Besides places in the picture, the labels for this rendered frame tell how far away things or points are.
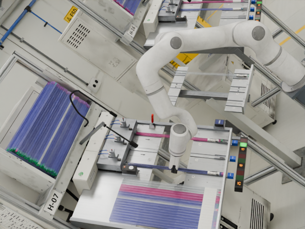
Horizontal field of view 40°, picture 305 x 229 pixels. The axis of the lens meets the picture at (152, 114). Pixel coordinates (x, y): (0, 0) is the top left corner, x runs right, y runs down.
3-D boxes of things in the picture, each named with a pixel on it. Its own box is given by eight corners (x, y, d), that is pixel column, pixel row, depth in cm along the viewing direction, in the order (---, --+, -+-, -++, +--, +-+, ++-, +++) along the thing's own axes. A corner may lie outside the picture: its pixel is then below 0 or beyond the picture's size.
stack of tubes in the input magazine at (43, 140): (91, 104, 239) (51, 77, 231) (56, 176, 205) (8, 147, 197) (81, 114, 248) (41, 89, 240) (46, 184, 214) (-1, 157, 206)
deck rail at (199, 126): (232, 135, 235) (232, 127, 231) (232, 137, 234) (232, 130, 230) (113, 124, 253) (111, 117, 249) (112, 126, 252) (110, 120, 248)
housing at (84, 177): (119, 128, 252) (115, 112, 242) (92, 196, 219) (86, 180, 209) (106, 127, 254) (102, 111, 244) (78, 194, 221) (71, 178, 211)
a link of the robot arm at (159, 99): (165, 78, 201) (191, 132, 209) (142, 94, 193) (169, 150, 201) (177, 77, 194) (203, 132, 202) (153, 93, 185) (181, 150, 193)
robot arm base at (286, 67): (304, 57, 215) (279, 35, 209) (319, 69, 198) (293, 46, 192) (278, 84, 221) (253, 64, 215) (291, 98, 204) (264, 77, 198)
